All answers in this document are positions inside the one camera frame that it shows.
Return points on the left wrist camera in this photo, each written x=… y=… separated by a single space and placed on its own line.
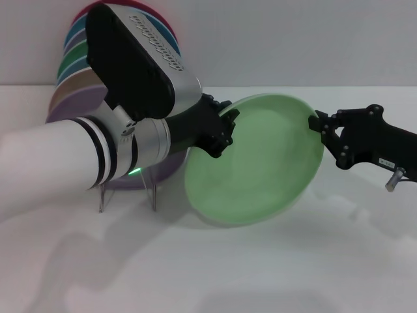
x=130 y=65

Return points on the teal blue plate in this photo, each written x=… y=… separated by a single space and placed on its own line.
x=73 y=32

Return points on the dark green plate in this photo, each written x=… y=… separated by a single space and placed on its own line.
x=73 y=53

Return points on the light blue rimmed plate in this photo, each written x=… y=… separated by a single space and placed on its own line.
x=73 y=66

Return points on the light green plate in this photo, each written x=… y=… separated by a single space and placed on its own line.
x=254 y=163

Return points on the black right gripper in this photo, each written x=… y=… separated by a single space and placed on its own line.
x=384 y=143

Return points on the grey lavender plate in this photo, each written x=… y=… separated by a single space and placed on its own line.
x=76 y=40

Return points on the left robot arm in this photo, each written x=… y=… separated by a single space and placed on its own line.
x=49 y=156

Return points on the clear acrylic plate rack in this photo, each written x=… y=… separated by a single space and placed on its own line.
x=154 y=199

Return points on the purple plate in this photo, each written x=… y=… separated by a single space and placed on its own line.
x=75 y=101

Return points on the crimson red plate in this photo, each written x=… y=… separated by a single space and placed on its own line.
x=79 y=14

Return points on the tan beige plate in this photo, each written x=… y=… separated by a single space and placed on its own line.
x=78 y=81

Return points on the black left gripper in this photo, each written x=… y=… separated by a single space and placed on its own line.
x=192 y=127

